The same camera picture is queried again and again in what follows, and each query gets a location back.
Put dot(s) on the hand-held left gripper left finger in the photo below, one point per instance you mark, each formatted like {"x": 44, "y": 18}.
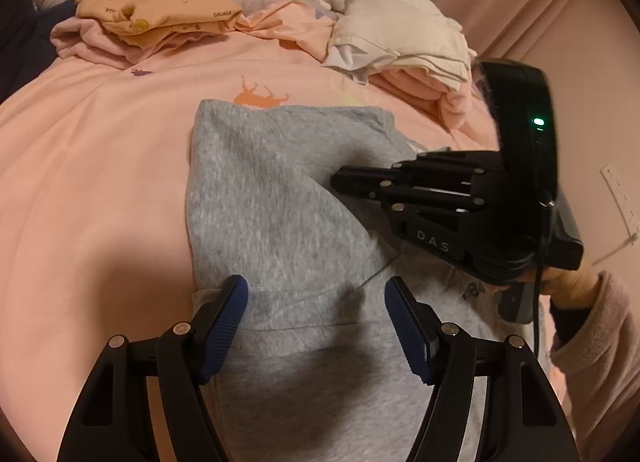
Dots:
{"x": 226, "y": 322}

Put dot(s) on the orange printed folded clothes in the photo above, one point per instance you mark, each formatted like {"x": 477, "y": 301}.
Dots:
{"x": 160, "y": 2}

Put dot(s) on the white wall socket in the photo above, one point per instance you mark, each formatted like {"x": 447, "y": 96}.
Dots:
{"x": 622, "y": 197}

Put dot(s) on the white folded garment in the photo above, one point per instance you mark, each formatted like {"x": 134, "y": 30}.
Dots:
{"x": 400, "y": 37}

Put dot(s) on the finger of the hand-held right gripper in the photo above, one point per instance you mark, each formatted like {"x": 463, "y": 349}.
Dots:
{"x": 450, "y": 160}
{"x": 370, "y": 181}

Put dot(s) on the light pink crumpled garment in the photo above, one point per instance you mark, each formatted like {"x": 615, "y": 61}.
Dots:
{"x": 95, "y": 42}

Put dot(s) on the beige curtain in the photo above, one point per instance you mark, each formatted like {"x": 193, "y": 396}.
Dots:
{"x": 525, "y": 2}

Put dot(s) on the pink folded garment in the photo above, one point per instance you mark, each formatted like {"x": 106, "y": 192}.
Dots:
{"x": 430, "y": 87}

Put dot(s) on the pink animal print duvet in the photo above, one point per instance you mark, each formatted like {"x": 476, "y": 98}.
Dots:
{"x": 100, "y": 182}

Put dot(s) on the grey sweatshirt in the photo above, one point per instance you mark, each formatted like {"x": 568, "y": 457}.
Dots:
{"x": 300, "y": 252}

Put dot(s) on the person's right hand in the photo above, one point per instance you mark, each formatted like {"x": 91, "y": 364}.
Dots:
{"x": 570, "y": 287}

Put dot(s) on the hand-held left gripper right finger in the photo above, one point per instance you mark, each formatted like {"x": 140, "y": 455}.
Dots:
{"x": 407, "y": 327}

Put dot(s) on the dark blue cloth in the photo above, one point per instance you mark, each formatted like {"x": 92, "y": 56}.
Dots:
{"x": 20, "y": 42}

